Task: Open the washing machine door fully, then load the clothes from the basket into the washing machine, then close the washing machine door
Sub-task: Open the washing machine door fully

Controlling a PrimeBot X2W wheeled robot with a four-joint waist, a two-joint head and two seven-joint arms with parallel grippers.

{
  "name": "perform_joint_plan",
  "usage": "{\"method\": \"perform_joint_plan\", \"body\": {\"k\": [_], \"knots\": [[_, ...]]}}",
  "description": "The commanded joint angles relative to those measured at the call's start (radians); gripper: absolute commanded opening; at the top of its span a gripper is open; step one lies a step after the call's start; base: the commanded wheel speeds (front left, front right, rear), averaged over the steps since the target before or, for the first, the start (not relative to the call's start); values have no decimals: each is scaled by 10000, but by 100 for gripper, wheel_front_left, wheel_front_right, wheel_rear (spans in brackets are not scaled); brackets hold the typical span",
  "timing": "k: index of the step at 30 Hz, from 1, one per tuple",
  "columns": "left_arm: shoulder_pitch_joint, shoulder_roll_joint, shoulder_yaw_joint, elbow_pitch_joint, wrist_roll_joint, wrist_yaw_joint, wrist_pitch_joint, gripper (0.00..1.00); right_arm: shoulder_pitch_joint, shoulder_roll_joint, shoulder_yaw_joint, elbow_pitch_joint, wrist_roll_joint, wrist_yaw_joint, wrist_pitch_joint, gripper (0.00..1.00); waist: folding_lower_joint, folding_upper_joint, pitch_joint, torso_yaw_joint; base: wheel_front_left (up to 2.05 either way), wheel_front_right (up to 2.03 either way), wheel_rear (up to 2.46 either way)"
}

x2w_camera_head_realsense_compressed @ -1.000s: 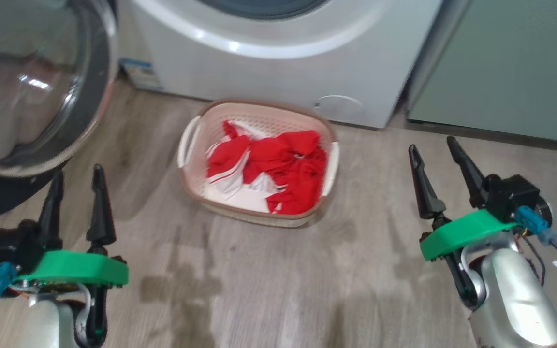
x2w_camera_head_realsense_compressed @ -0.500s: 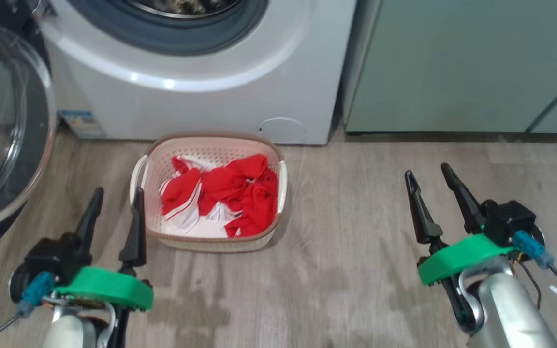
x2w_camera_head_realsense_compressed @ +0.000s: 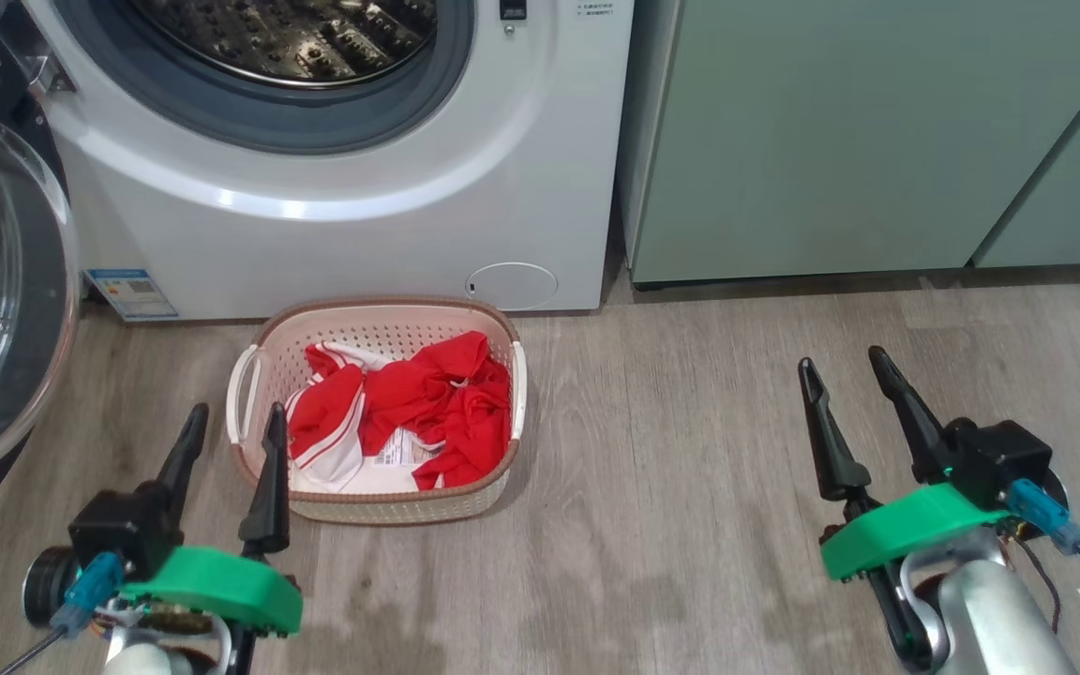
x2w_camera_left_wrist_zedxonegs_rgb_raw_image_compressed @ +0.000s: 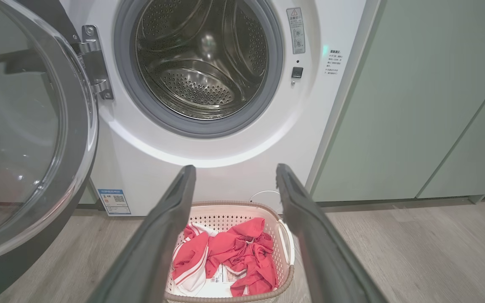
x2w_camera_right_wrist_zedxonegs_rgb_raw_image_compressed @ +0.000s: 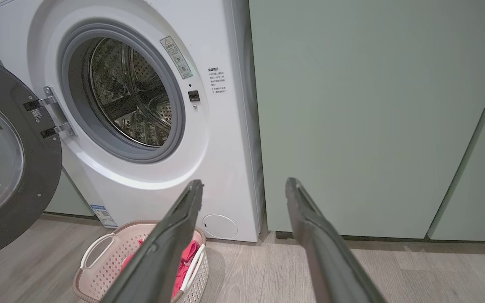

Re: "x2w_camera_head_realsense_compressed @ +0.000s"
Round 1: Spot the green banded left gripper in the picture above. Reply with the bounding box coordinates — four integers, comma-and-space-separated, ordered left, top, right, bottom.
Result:
113, 403, 304, 638

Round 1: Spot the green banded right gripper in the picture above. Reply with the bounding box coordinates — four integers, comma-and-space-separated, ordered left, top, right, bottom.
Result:
798, 346, 1012, 582

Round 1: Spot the white washing machine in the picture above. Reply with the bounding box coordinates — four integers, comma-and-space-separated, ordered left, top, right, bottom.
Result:
20, 0, 635, 322

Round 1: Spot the steel washer drum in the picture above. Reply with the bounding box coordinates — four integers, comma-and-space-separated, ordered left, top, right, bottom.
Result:
132, 0, 438, 87

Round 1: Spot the blue energy label sticker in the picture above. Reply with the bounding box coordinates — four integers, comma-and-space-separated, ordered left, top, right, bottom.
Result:
84, 269, 179, 323

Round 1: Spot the cream perforated laundry basket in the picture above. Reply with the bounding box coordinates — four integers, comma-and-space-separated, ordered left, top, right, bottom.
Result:
226, 296, 529, 526

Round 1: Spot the blue right camera connector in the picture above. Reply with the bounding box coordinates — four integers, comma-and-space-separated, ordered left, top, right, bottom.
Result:
1007, 478, 1080, 554

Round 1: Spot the blue camera connector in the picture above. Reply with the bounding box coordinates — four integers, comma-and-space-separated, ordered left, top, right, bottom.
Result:
1007, 478, 1080, 554
51, 551, 125, 640

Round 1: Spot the blue left camera connector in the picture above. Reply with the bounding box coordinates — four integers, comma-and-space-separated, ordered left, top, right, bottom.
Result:
51, 551, 125, 640

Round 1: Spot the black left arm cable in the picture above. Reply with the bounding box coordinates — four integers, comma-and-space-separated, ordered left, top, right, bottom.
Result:
0, 626, 68, 675

